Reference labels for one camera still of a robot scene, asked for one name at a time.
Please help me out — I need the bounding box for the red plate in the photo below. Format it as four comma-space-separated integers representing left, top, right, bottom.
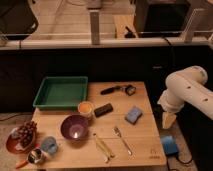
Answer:
6, 127, 36, 154

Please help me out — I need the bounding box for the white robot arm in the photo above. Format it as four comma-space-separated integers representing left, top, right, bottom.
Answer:
158, 66, 213, 129

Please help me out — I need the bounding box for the black chair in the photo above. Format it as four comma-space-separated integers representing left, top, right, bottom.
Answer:
0, 0, 39, 40

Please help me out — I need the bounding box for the yellow-handled utensil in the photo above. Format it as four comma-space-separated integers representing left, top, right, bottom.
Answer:
93, 133, 115, 163

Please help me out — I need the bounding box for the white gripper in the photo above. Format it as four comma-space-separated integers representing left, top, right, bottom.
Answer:
157, 92, 183, 129

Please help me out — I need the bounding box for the metal fork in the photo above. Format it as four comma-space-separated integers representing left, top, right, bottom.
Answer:
113, 126, 133, 156

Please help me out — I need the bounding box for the green plastic tray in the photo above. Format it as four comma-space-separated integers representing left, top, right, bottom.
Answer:
33, 76, 88, 110

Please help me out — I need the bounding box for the blue box on floor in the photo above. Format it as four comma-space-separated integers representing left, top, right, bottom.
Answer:
161, 136, 179, 156

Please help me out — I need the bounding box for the black-handled brush tool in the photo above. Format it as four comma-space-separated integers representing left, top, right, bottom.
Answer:
100, 84, 136, 96

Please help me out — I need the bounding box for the blue sponge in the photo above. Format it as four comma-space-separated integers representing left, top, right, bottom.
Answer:
125, 106, 142, 124

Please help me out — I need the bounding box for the purple bowl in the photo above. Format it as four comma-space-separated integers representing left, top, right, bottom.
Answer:
60, 115, 89, 140

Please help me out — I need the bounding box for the black monitor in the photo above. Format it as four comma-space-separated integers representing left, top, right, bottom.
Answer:
133, 0, 190, 38

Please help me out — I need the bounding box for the small metal pot orange handle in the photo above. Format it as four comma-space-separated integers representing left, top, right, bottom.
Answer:
15, 148, 45, 169

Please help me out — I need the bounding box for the metal frame post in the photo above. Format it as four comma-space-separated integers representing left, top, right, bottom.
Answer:
90, 10, 100, 45

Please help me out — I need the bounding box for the orange cup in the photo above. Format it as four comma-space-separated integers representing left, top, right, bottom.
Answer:
78, 101, 93, 119

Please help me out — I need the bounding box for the bunch of dark grapes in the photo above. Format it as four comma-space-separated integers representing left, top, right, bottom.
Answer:
18, 121, 37, 148

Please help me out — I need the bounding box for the blue glass cup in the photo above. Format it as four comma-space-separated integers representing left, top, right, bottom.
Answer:
40, 136, 58, 155

